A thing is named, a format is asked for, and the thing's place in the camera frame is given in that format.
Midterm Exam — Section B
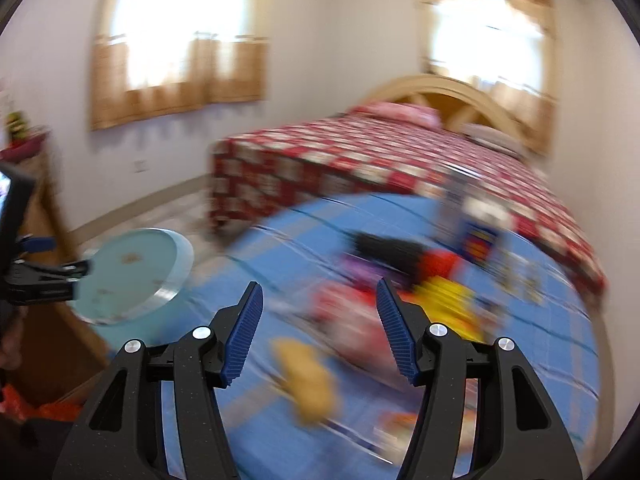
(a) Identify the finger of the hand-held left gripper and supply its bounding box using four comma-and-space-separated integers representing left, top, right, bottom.
19, 234, 57, 257
7, 257, 92, 307

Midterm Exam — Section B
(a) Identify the yellow wrapper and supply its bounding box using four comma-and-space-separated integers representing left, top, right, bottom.
410, 275, 487, 342

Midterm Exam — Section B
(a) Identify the brown wooden cabinet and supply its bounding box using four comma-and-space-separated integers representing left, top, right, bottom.
10, 135, 112, 406

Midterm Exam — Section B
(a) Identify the orange crumpled plastic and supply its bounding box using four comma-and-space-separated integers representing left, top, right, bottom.
0, 385, 85, 427

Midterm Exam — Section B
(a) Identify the bed with red quilt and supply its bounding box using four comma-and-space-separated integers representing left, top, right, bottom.
207, 102, 608, 296

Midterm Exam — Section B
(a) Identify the purple fuzzy cloth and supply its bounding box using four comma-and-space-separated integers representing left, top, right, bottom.
340, 255, 383, 288

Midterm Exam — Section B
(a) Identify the red bowl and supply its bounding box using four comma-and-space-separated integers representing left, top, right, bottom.
0, 132, 51, 163

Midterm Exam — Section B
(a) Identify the tan window curtain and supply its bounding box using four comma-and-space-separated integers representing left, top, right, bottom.
417, 0, 558, 156
90, 0, 271, 132

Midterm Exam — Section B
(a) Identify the black fuzzy bundle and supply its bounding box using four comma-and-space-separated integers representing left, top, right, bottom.
347, 230, 426, 281

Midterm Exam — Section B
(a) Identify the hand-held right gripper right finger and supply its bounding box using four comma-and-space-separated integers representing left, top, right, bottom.
376, 278, 583, 480

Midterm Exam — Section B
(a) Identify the red fuzzy bundle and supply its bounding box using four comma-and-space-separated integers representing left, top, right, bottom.
312, 284, 383, 358

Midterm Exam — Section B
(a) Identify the grey white carton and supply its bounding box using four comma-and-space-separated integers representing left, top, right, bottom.
439, 165, 481, 241

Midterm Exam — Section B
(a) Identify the tan crumpled paper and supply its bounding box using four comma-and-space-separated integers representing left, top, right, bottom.
270, 337, 342, 428

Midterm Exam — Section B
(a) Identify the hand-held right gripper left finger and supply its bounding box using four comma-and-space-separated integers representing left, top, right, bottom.
52, 281, 264, 480

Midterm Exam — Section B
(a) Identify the pink pillow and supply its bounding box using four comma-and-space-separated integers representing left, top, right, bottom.
357, 101, 441, 128

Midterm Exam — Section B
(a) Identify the cream wooden headboard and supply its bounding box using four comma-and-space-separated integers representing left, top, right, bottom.
367, 74, 536, 156

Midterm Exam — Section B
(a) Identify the shiny foil packet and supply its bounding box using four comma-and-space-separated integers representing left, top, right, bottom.
492, 247, 547, 307

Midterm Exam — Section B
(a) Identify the striped pillow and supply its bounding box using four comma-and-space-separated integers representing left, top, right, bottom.
457, 122, 526, 156

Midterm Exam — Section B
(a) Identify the red plastic bag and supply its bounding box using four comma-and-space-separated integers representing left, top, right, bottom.
417, 249, 465, 282

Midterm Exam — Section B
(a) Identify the blue white capped carton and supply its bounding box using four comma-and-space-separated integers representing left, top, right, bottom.
460, 192, 512, 267

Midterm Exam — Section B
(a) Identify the blue plaid blanket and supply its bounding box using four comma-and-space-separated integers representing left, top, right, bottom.
160, 192, 601, 480

